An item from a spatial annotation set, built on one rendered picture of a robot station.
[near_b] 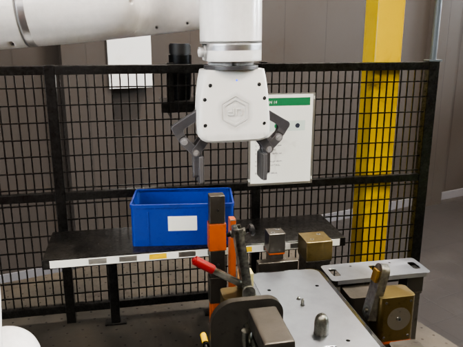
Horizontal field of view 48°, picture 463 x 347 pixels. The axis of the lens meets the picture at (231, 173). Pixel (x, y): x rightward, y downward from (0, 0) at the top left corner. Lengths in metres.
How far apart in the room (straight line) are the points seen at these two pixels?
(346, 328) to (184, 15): 0.78
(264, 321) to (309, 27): 3.64
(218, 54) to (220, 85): 0.04
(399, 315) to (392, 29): 0.97
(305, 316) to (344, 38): 3.52
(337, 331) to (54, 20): 0.87
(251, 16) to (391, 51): 1.22
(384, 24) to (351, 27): 2.75
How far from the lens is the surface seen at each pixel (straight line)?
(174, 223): 1.53
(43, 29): 0.70
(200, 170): 0.72
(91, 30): 0.70
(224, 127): 0.70
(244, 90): 0.70
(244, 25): 0.69
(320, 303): 1.32
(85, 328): 1.84
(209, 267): 1.19
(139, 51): 3.59
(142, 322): 1.84
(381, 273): 1.26
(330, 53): 4.48
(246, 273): 1.21
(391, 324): 1.32
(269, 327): 0.85
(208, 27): 0.69
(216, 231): 1.48
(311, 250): 1.52
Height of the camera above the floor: 1.63
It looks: 15 degrees down
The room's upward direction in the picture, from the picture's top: straight up
